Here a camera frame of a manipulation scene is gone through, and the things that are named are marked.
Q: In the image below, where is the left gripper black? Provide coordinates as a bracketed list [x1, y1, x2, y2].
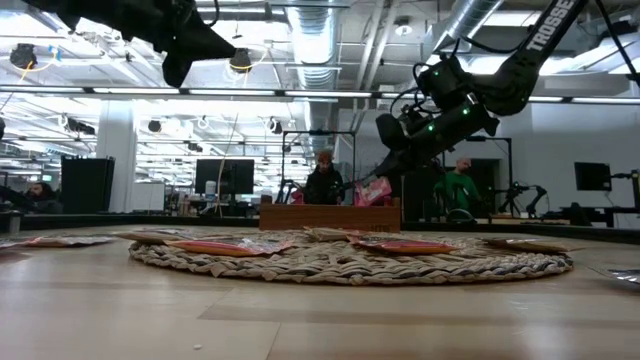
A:
[119, 0, 236, 89]

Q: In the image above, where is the black computer monitor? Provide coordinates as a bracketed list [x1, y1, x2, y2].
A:
[194, 158, 256, 196]
[573, 161, 613, 193]

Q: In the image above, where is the silver ribbed ventilation duct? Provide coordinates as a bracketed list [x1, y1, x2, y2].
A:
[285, 0, 347, 151]
[432, 0, 506, 54]

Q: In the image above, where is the black rig frame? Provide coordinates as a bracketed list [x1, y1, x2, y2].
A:
[441, 134, 514, 221]
[280, 129, 358, 206]

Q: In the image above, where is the black ceiling spotlight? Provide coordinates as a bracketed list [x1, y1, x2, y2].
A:
[8, 42, 39, 70]
[228, 47, 254, 75]

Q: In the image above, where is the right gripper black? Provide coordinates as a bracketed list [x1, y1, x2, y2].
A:
[358, 102, 501, 189]

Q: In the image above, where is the red tea sachet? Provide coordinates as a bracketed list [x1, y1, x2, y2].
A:
[353, 176, 394, 208]

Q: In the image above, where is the black cabinet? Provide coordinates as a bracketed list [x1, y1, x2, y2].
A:
[60, 155, 116, 215]

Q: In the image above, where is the wooden three-compartment box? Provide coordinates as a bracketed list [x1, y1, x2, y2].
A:
[258, 194, 402, 234]

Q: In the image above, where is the round woven straw placemat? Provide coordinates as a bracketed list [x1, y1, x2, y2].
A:
[128, 227, 575, 287]

